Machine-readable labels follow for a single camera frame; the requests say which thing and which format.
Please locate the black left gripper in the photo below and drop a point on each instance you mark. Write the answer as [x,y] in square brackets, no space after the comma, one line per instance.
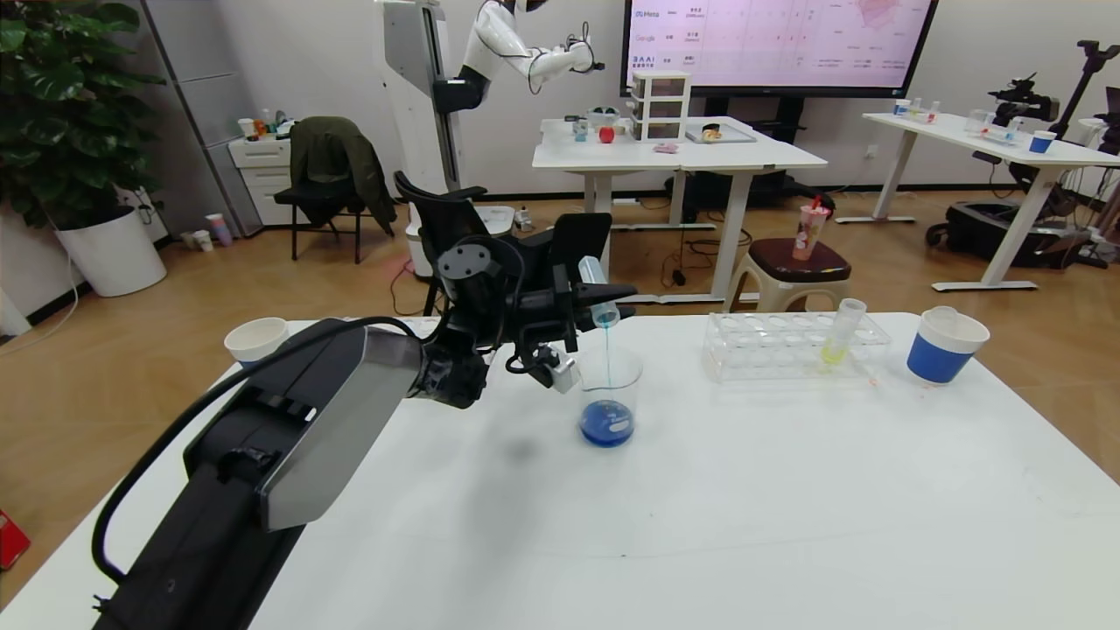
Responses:
[569,305]

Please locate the white drawer organizer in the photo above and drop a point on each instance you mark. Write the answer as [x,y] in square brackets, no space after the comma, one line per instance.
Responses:
[661,107]

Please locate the black desktop robot arm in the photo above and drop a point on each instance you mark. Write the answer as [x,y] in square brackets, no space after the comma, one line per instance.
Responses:
[1021,103]

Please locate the white humanoid robot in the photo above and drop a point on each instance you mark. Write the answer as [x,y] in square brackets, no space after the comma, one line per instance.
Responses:
[420,86]

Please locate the clear glass beaker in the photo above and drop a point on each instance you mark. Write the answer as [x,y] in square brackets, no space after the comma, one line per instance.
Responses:
[608,424]

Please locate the yellow pigment test tube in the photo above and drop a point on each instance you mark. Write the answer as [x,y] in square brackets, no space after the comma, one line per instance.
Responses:
[833,352]

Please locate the clear acrylic test tube rack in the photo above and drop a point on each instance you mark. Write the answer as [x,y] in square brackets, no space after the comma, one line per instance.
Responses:
[779,346]

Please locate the white drawer cabinet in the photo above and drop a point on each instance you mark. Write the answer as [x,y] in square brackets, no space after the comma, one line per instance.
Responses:
[261,171]

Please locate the black four-leg chair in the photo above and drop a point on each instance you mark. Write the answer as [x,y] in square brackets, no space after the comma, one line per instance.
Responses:
[300,196]

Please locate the black tripod stand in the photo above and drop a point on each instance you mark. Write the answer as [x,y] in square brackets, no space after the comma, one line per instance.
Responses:
[1087,75]

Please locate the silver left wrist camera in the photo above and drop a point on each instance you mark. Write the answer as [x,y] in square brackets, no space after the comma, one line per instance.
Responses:
[560,369]

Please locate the blue white paper cup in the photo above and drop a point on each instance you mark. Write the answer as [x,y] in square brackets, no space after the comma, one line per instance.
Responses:
[936,359]
[254,337]

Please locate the dark green jacket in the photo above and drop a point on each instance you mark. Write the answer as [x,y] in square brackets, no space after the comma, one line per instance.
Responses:
[335,163]

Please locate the black office chair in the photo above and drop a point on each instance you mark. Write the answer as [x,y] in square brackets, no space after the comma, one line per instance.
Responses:
[433,219]

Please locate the white double desk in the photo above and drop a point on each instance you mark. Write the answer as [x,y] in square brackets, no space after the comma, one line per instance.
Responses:
[630,156]

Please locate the white single desk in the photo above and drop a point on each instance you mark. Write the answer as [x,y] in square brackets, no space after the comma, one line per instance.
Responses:
[962,136]

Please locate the brown-top plastic stool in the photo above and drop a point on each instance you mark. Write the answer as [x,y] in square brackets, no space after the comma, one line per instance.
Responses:
[792,261]

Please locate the large black-framed display screen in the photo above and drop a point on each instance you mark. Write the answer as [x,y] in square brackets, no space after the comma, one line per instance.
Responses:
[787,51]

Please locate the purple stacked cups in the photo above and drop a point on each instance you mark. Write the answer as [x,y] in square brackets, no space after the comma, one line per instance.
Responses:
[219,229]

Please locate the red box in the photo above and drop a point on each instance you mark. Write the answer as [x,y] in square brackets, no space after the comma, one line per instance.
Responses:
[12,541]

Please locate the white bowl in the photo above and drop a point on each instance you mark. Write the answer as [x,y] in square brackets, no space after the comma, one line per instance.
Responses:
[604,117]

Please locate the small blue paper cup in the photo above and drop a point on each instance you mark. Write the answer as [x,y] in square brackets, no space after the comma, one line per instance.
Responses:
[1041,143]

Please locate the grey tray with food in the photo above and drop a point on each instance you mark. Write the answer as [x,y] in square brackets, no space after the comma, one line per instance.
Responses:
[722,135]

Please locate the small white cup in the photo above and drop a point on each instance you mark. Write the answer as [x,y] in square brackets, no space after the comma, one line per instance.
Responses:
[202,241]

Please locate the green plant in white pot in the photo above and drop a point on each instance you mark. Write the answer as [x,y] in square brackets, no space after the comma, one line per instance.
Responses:
[61,103]

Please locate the pink drink cup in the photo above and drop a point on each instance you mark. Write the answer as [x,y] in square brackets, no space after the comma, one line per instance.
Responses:
[805,238]

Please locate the small light blue cup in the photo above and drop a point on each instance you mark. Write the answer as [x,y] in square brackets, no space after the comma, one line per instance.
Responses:
[580,131]

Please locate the red pigment test tube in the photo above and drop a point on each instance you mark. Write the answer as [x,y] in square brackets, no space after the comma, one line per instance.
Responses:
[942,313]

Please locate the blue pigment test tube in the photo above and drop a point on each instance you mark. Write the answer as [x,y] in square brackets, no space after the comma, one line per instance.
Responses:
[591,271]

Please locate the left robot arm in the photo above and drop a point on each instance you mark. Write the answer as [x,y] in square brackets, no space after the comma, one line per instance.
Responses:
[332,411]

